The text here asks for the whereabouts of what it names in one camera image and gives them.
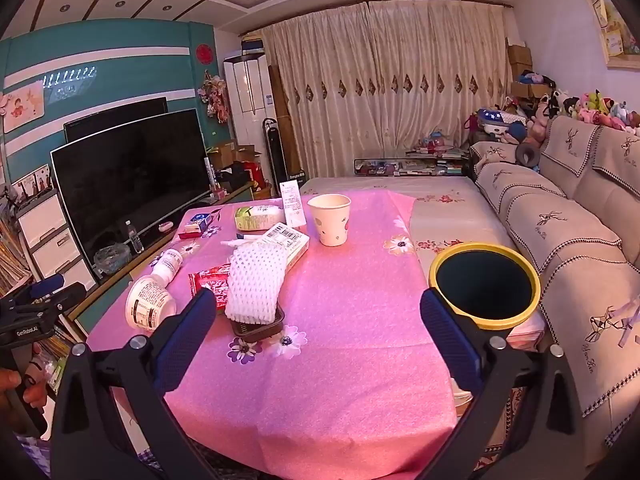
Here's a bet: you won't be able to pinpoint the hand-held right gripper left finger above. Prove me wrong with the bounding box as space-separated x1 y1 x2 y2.
50 287 218 480

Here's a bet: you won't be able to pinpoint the pile of plush toys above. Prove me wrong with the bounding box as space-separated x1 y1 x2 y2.
465 71 640 143

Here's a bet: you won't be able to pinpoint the white foam fruit net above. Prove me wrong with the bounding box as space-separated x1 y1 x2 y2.
224 240 290 323

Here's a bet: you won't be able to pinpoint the brown cardboard box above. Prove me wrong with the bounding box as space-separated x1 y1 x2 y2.
510 80 551 99
506 44 533 67

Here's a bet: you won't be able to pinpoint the dark neck pillow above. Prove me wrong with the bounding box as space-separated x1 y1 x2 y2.
515 140 542 163

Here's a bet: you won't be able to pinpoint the shelf of colourful books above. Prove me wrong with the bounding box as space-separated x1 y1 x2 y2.
0 200 38 297

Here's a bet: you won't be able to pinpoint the pink floral tablecloth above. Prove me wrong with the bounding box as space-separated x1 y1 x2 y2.
86 187 458 480

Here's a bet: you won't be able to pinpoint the red snack wrapper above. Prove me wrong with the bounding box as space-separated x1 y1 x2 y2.
188 263 232 311

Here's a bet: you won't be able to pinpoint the photo frame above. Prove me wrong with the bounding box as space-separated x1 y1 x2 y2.
10 163 53 201

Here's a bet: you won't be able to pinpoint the dark plastic tray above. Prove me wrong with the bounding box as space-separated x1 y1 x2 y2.
231 302 286 342

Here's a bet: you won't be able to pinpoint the small white bottle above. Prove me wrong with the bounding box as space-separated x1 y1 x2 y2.
150 248 185 284

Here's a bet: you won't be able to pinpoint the flower wall hanging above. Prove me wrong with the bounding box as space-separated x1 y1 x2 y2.
197 72 231 123

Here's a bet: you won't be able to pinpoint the beige sofa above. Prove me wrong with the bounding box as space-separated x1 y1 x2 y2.
467 115 640 448

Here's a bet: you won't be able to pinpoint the open cardboard boxes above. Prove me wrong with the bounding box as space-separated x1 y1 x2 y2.
207 140 263 171

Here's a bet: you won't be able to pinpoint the clear water bottle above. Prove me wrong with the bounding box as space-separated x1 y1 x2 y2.
125 220 145 255

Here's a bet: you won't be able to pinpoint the beige curtain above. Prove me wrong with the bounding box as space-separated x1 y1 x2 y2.
260 0 511 178

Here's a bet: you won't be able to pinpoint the floral bed sheet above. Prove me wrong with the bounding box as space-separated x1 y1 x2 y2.
300 176 546 351

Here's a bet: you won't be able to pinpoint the black tower fan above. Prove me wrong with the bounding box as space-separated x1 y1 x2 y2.
262 117 289 196

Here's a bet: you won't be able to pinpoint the pink toy set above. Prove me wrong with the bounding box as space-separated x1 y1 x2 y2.
406 130 468 157

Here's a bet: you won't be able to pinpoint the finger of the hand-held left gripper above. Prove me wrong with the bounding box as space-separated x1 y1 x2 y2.
20 282 87 318
0 273 66 311

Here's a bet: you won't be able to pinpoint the person's left hand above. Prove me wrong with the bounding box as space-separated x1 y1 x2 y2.
0 367 47 411

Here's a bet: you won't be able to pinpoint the white yogurt cup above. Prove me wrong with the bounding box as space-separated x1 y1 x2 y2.
125 275 178 333

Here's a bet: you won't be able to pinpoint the glass ashtray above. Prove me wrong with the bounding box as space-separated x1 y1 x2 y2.
93 243 133 276

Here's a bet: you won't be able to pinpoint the row of books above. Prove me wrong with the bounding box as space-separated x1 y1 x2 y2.
354 157 471 177

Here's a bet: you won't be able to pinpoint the large black television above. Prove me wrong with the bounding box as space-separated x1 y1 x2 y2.
50 108 211 273

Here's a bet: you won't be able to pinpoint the green and white pouch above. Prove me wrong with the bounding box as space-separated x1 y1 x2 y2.
235 205 286 232

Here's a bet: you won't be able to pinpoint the wall poster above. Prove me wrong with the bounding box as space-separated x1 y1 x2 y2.
2 82 46 133

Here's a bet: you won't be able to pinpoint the yellow-rimmed dark green bin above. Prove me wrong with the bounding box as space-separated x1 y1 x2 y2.
429 243 542 331

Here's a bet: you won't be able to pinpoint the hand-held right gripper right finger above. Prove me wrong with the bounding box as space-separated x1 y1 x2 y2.
420 287 591 480

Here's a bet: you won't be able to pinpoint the white paper receipt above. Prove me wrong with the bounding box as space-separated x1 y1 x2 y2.
280 181 307 231

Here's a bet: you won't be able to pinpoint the white cardboard box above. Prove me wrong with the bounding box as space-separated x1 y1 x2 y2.
261 223 310 267

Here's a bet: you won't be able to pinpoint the white drawer cabinet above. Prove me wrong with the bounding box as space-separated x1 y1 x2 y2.
15 192 98 293

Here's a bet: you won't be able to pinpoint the framed flower painting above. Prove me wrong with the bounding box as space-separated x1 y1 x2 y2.
577 0 640 68

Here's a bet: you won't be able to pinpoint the white dotted paper cup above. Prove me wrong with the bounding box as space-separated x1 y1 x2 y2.
306 193 352 247

